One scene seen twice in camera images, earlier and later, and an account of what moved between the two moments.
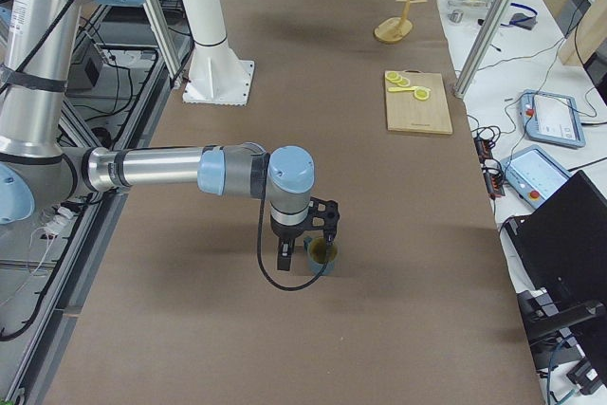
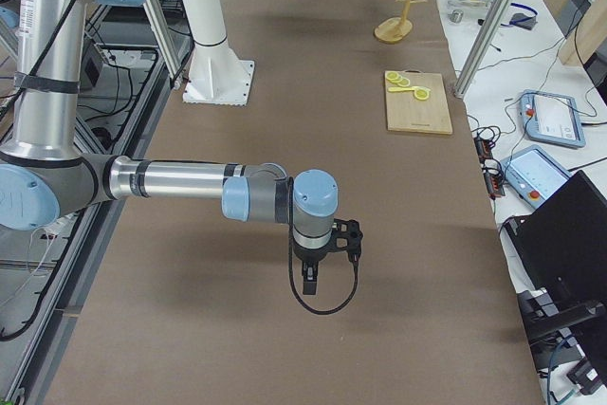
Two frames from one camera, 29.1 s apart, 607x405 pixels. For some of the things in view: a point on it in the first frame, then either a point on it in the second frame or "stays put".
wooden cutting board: [405, 113] stays put
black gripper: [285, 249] → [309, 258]
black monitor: [560, 244] stays put
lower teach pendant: [535, 174] stays put
